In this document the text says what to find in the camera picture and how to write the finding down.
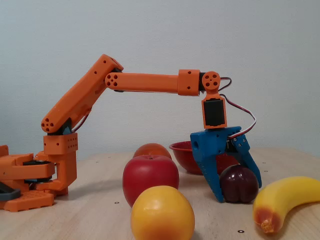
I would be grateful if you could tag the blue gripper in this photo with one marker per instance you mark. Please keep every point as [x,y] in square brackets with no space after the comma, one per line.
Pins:
[209,143]

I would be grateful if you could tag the dark purple plum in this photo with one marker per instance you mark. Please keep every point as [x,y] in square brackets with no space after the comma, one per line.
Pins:
[237,186]

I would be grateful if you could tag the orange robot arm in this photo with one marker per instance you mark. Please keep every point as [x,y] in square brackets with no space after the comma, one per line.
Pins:
[75,100]

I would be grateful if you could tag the orange robot base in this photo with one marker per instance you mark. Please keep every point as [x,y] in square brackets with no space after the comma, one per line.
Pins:
[30,200]

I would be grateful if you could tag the red speckled bowl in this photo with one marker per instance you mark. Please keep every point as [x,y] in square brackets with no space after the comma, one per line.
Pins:
[182,157]

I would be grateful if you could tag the yellow banana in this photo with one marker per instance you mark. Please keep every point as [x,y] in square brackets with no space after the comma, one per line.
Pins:
[287,192]

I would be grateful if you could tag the red apple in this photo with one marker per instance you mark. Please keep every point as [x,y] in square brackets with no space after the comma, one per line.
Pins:
[150,175]

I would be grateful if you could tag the yellow orange round fruit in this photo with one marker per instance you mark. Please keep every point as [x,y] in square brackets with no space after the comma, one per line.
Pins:
[162,215]

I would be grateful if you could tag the black table clamp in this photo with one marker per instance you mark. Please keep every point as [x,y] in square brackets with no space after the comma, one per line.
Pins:
[10,195]

